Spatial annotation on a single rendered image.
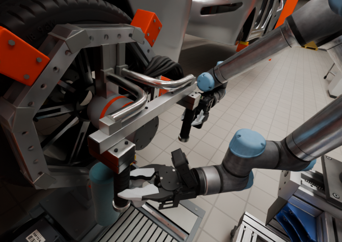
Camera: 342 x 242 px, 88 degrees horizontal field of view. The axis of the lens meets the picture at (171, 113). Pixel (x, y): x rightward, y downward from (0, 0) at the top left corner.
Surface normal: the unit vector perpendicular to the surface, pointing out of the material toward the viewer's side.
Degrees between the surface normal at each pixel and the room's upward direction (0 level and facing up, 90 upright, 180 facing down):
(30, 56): 90
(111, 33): 90
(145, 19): 55
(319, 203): 90
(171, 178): 0
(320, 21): 87
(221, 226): 0
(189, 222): 0
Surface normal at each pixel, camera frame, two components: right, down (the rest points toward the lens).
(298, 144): -0.92, 0.18
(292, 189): -0.55, 0.37
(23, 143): 0.84, 0.40
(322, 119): -0.98, -0.16
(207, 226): 0.15, -0.83
